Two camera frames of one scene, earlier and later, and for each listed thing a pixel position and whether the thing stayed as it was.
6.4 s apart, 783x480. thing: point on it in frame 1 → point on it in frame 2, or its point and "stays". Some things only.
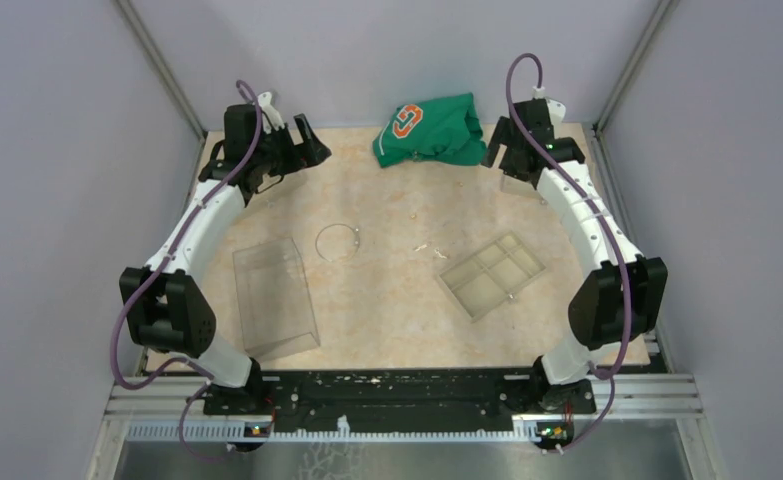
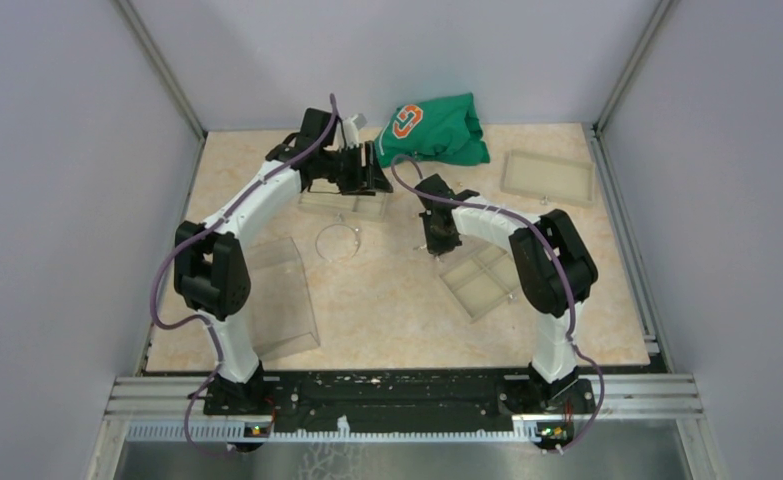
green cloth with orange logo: x=445 y=131 stays
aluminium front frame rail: x=387 y=404 stays
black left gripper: x=312 y=151 → x=359 y=183
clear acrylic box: x=277 y=312 stays
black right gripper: x=501 y=137 → x=437 y=248
